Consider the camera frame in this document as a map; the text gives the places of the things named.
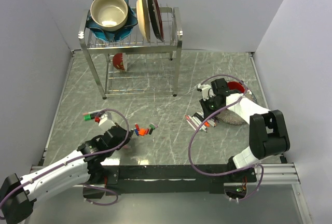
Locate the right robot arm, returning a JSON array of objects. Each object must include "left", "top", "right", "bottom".
[{"left": 197, "top": 78, "right": 291, "bottom": 181}]

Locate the beige ceramic bowl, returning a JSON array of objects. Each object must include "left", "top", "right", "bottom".
[{"left": 90, "top": 0, "right": 129, "bottom": 32}]

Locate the thin pink pen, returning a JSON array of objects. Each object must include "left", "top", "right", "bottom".
[{"left": 82, "top": 110, "right": 101, "bottom": 116}]

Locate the speckled grey plate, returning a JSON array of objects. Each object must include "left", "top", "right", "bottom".
[{"left": 215, "top": 90, "right": 257, "bottom": 125}]

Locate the red cup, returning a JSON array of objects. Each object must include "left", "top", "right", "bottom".
[{"left": 227, "top": 81, "right": 245, "bottom": 93}]

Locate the steel dish rack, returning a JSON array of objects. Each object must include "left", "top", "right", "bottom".
[{"left": 78, "top": 7, "right": 183, "bottom": 100}]

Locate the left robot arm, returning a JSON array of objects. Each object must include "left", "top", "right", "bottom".
[{"left": 1, "top": 125, "right": 133, "bottom": 223}]

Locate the small red patterned bowl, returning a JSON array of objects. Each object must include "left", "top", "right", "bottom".
[{"left": 112, "top": 53, "right": 128, "bottom": 72}]

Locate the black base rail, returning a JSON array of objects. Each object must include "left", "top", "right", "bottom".
[{"left": 88, "top": 165, "right": 257, "bottom": 194}]

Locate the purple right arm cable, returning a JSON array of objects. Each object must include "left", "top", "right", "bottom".
[{"left": 188, "top": 75, "right": 265, "bottom": 201}]

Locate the pink highlighter pen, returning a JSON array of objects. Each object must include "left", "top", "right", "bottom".
[{"left": 189, "top": 116, "right": 199, "bottom": 127}]

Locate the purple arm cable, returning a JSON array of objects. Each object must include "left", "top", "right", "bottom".
[
  {"left": 188, "top": 75, "right": 265, "bottom": 201},
  {"left": 0, "top": 108, "right": 130, "bottom": 219}
]

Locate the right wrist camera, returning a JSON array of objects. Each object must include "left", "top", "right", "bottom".
[{"left": 197, "top": 83, "right": 215, "bottom": 101}]

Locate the aluminium frame rail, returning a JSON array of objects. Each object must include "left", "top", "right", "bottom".
[{"left": 22, "top": 162, "right": 299, "bottom": 188}]

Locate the cream plate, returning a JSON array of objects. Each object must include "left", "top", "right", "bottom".
[{"left": 136, "top": 0, "right": 150, "bottom": 43}]

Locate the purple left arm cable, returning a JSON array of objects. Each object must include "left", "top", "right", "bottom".
[{"left": 0, "top": 108, "right": 130, "bottom": 219}]

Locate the dark red plate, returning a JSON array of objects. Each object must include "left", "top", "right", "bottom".
[{"left": 147, "top": 0, "right": 164, "bottom": 42}]

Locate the blue wavy bowl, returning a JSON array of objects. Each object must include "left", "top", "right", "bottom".
[{"left": 86, "top": 0, "right": 138, "bottom": 43}]

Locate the green black marker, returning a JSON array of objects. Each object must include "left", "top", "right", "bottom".
[{"left": 84, "top": 113, "right": 97, "bottom": 121}]

